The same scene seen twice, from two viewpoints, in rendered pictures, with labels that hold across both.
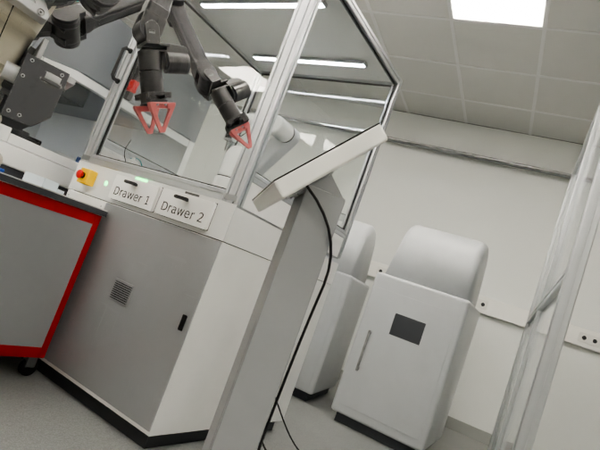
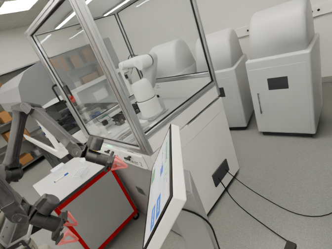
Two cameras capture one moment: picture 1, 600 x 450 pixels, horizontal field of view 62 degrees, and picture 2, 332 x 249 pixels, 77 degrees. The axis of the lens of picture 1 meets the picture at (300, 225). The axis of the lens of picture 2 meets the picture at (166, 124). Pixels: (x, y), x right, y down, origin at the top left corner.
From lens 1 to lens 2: 121 cm
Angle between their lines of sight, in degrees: 35
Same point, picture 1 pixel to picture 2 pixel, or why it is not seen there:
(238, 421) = not seen: outside the picture
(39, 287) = (115, 202)
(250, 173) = (143, 139)
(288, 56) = (106, 66)
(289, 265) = (188, 234)
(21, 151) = not seen: hidden behind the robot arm
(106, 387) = not seen: hidden behind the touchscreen
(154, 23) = (16, 215)
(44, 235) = (99, 191)
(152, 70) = (42, 226)
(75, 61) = (47, 97)
